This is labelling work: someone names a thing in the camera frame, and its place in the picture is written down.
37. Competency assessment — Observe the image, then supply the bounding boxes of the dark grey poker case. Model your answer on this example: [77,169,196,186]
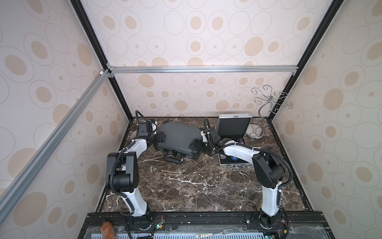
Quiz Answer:
[153,121,202,164]

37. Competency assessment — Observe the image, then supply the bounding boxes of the silver aluminium poker case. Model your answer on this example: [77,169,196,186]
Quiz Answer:
[217,114,252,172]

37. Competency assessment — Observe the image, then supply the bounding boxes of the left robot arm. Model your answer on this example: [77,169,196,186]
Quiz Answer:
[105,119,158,217]

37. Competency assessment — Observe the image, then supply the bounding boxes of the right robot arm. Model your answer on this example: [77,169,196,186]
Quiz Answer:
[189,128,293,228]

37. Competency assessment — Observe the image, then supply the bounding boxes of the chrome hook stand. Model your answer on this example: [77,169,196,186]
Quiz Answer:
[245,85,293,140]

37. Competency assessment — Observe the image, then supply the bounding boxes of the metal fork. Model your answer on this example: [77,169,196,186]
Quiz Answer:
[196,229,234,239]

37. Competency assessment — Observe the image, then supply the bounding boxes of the brown bottle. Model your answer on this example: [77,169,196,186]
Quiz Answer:
[100,220,117,239]

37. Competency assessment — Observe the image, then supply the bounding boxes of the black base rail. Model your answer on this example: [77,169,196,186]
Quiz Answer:
[78,210,334,239]

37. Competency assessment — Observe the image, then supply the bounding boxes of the horizontal aluminium rail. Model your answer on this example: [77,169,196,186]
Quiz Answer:
[109,65,298,74]

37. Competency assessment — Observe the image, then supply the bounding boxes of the diagonal aluminium rail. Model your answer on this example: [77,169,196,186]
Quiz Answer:
[1,69,111,224]

